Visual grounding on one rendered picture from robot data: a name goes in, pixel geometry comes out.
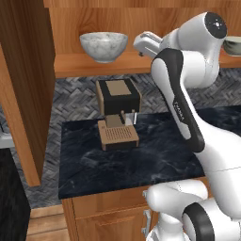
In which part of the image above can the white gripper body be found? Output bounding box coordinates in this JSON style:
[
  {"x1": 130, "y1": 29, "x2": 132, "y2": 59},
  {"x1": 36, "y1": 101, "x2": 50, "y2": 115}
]
[{"x1": 133, "y1": 30, "x2": 165, "y2": 59}]

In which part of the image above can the white marble bowl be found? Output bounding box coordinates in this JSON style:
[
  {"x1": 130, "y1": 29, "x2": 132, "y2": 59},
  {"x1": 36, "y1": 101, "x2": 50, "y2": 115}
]
[{"x1": 79, "y1": 31, "x2": 129, "y2": 64}]

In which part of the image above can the pale green bowl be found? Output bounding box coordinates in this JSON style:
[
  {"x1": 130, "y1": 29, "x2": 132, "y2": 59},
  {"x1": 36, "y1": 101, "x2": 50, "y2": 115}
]
[{"x1": 222, "y1": 35, "x2": 241, "y2": 57}]

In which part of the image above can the wooden cupboard shelf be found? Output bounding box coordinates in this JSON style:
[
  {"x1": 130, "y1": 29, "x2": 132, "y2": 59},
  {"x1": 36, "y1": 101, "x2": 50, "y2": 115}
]
[{"x1": 53, "y1": 49, "x2": 241, "y2": 79}]

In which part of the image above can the brown and black coffee machine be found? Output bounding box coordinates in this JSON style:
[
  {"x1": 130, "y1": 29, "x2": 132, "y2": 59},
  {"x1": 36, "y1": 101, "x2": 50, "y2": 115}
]
[{"x1": 95, "y1": 78, "x2": 142, "y2": 152}]

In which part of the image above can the wooden cupboard door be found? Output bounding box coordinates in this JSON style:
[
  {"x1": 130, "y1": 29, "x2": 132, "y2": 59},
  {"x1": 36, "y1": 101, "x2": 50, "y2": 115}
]
[{"x1": 0, "y1": 0, "x2": 57, "y2": 188}]

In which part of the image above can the wooden drawer front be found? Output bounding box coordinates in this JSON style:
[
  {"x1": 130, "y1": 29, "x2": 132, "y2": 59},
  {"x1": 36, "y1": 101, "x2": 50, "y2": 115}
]
[{"x1": 72, "y1": 185, "x2": 149, "y2": 219}]

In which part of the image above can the wooden base cabinet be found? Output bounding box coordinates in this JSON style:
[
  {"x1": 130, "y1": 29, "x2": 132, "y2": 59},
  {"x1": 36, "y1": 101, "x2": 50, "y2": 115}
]
[{"x1": 61, "y1": 176, "x2": 212, "y2": 241}]

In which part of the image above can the wooden base cabinet door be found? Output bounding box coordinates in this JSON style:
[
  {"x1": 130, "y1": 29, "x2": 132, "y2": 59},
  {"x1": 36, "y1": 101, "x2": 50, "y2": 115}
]
[{"x1": 74, "y1": 206, "x2": 155, "y2": 241}]

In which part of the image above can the black appliance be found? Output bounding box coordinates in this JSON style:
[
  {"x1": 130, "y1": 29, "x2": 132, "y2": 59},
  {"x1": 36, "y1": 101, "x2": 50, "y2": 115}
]
[{"x1": 0, "y1": 147, "x2": 32, "y2": 241}]

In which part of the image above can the silver drawer handle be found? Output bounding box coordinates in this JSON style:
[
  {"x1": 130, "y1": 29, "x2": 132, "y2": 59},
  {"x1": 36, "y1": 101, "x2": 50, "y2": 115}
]
[{"x1": 141, "y1": 188, "x2": 151, "y2": 201}]

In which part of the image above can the silver door handle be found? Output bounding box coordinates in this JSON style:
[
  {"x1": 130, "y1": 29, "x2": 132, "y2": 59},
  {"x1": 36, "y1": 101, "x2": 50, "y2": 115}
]
[{"x1": 141, "y1": 209, "x2": 153, "y2": 237}]

